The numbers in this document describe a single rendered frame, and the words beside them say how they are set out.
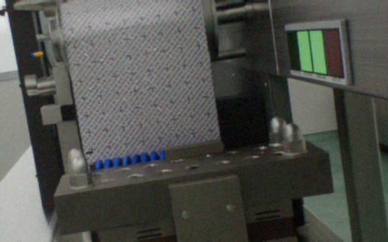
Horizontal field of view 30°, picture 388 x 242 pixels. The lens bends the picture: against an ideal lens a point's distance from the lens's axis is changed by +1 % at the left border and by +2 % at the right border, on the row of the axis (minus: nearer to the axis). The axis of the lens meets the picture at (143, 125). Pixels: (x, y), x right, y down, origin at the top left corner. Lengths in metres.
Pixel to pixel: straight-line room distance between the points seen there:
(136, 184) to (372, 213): 0.58
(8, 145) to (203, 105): 5.76
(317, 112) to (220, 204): 6.06
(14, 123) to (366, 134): 5.65
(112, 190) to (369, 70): 0.44
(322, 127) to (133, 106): 5.93
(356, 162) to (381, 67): 0.73
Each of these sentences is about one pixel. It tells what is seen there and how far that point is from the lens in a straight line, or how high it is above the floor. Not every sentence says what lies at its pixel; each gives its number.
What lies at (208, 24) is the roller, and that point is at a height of 1.24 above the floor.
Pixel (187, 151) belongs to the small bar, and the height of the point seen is 1.04.
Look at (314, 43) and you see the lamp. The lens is 0.89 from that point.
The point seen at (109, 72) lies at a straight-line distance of 1.21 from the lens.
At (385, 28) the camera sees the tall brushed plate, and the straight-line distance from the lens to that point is 0.69.
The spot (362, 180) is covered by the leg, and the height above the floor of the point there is 0.90.
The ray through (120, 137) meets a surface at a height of 1.07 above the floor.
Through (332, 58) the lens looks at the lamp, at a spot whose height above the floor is 1.18.
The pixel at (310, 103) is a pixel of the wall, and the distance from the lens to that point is 7.04.
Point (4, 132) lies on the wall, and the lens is 6.91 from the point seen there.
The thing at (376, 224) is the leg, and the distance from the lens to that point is 1.48.
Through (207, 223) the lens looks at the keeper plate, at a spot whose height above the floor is 0.96.
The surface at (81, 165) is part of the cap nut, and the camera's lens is 1.05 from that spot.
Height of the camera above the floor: 1.24
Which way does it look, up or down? 7 degrees down
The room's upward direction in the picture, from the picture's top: 9 degrees counter-clockwise
